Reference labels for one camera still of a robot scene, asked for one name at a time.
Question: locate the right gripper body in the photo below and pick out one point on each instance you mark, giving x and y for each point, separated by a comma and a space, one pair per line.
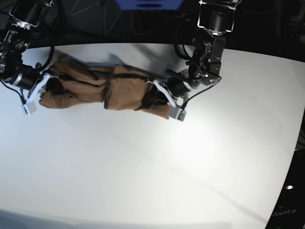
25, 77

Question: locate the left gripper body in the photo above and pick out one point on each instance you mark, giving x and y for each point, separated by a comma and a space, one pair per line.
178, 88

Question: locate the brown T-shirt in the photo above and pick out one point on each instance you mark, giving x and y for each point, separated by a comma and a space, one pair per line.
118, 87

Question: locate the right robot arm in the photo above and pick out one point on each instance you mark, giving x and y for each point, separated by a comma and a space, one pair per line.
25, 18

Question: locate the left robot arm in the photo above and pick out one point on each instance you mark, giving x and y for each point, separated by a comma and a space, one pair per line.
216, 18

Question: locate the blue plastic box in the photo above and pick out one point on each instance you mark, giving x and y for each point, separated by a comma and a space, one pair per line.
149, 4

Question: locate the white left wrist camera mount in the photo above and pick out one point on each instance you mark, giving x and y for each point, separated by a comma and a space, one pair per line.
176, 111

